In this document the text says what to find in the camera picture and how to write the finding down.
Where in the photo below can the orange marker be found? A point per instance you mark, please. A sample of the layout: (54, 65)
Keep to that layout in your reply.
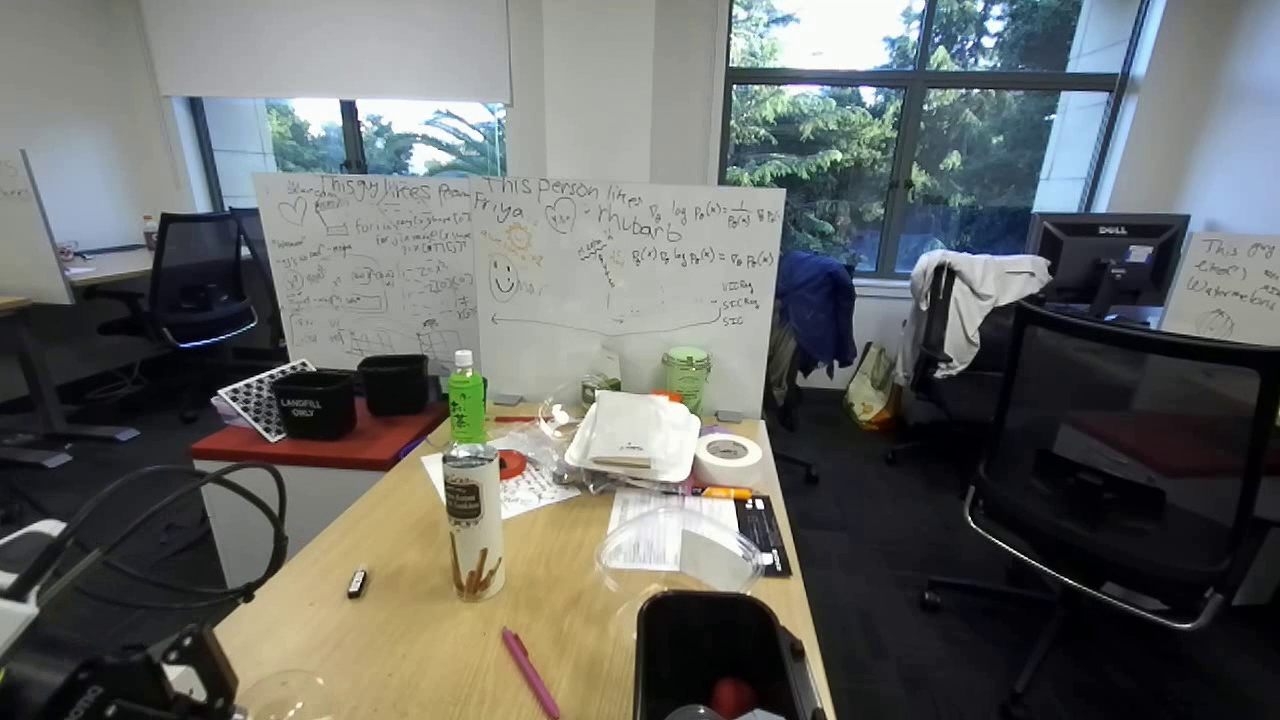
(725, 495)

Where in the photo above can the red ball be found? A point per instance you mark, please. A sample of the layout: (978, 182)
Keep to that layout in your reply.
(730, 699)

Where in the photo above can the green plastic bottle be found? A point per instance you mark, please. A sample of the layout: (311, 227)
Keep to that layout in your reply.
(470, 401)

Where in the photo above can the black Dell monitor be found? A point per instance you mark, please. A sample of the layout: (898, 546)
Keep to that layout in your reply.
(1107, 260)

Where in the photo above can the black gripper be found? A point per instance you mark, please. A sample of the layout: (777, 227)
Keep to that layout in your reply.
(81, 687)

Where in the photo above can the white tape roll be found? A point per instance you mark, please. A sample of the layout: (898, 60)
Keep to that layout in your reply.
(706, 463)

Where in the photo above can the black ruler case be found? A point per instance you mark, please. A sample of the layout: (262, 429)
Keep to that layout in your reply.
(762, 535)

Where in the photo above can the small whiteboard with writing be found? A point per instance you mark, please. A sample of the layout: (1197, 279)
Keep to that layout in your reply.
(1224, 285)

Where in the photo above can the stack of white papers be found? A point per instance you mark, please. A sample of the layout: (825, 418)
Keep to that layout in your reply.
(633, 433)

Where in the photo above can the yellow bag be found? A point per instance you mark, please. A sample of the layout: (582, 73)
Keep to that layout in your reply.
(874, 384)

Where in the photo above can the white jacket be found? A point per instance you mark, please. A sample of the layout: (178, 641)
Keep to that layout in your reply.
(987, 285)

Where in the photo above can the whiteboard with dense writing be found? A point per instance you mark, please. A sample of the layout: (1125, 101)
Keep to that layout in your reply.
(365, 281)

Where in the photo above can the plain black bin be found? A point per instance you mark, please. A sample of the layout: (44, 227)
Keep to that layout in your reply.
(397, 384)

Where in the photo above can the black mesh office chair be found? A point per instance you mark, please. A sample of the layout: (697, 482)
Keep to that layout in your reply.
(1134, 455)
(201, 281)

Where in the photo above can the white paper sheet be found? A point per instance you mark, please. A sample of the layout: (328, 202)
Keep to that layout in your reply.
(534, 495)

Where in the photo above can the blank white board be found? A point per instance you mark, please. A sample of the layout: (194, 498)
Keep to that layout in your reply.
(25, 232)

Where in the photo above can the whiteboard with sun drawing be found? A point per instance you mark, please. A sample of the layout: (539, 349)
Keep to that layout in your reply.
(627, 293)

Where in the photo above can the black landfill bin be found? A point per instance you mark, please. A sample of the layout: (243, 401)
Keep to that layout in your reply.
(316, 405)
(721, 641)

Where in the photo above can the pink pen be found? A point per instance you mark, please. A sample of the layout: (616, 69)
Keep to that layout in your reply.
(527, 664)

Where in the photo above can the white roller blind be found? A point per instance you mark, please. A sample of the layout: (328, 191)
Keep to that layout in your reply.
(326, 44)

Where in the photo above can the clear plastic packaging with paper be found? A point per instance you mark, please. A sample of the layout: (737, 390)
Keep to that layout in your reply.
(667, 535)

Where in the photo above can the blue jacket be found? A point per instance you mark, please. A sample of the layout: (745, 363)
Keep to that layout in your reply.
(818, 307)

